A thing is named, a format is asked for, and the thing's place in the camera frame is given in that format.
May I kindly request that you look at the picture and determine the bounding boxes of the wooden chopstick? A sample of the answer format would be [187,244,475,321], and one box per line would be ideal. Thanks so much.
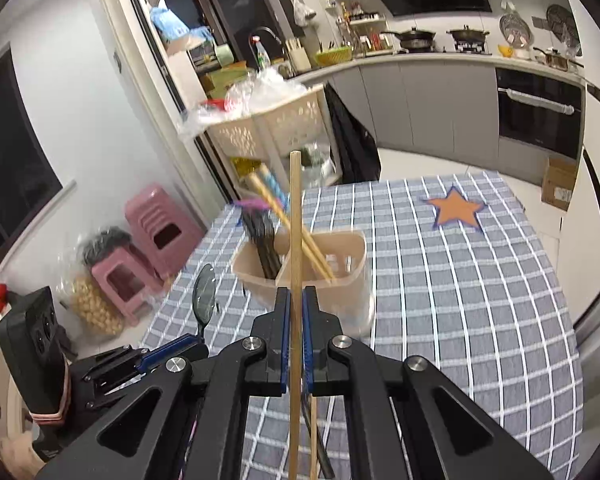
[309,394,318,480]
[246,172,336,281]
[288,151,302,479]

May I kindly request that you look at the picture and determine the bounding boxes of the blue patterned chopstick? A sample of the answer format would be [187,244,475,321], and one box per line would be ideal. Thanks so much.
[258,162,290,212]

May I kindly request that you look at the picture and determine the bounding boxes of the grey kitchen cabinets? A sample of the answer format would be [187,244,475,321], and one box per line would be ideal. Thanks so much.
[298,54,500,169]

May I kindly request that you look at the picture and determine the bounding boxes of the bag of yellow balls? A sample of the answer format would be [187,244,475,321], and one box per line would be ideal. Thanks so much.
[56,258,124,338]

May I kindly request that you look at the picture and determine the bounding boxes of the short pink plastic stool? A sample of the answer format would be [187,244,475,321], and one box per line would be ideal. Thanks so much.
[91,244,164,326]

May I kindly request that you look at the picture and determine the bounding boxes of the tall pink plastic stool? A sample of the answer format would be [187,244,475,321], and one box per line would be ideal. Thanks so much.
[124,184,204,281]

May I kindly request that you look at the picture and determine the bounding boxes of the beige utensil holder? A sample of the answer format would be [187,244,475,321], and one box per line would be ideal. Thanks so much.
[232,230,376,338]

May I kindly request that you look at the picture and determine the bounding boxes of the beige perforated storage cart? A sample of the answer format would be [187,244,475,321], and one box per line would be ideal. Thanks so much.
[207,84,342,198]

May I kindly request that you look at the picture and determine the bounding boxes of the black hanging garment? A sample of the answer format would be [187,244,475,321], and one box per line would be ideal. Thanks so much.
[324,84,381,184]

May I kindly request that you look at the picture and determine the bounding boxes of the cardboard box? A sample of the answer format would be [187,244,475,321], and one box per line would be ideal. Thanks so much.
[541,158,578,211]

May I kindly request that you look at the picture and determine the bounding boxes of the green colander basket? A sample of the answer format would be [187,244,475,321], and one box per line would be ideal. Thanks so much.
[314,47,353,67]

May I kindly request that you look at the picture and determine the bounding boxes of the black built-in oven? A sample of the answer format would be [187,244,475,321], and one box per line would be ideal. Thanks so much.
[495,67,583,159]

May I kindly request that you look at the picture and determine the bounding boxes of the black wok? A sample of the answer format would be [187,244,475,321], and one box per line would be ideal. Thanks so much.
[384,27,436,53]

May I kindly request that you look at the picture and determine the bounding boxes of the black pot on stove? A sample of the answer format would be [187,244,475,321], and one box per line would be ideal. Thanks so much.
[448,25,489,54]

